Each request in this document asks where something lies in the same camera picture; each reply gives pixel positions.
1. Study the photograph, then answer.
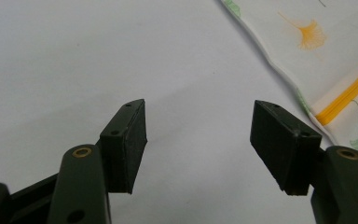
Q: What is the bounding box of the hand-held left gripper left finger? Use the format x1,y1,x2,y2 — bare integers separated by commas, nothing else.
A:
99,98,148,194

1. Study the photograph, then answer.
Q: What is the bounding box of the white leaf-print zipper cloth bag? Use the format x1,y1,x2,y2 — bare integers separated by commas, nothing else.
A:
220,0,358,166

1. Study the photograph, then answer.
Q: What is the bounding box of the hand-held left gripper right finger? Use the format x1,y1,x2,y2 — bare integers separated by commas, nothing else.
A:
250,100,323,196

